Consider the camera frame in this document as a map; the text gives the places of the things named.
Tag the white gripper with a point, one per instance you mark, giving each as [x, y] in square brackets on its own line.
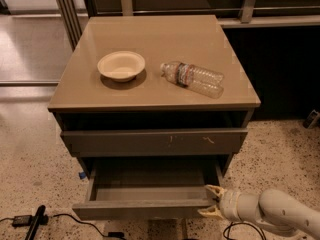
[229, 204]

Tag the grey drawer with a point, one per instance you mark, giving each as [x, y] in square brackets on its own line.
[165, 142]
[149, 188]

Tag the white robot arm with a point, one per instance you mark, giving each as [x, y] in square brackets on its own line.
[273, 210]

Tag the grey drawer cabinet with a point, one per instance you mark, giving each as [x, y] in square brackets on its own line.
[87, 101]

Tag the grey top drawer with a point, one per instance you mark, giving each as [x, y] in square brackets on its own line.
[165, 142]

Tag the clear plastic water bottle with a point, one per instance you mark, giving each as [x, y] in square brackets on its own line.
[197, 79]

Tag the white paper bowl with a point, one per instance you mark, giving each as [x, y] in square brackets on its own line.
[121, 66]

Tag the black power adapter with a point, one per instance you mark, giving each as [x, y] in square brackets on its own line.
[22, 220]

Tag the dark object by wall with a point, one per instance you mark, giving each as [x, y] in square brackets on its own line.
[311, 120]

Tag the metal railing frame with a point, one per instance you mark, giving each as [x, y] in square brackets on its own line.
[231, 13]

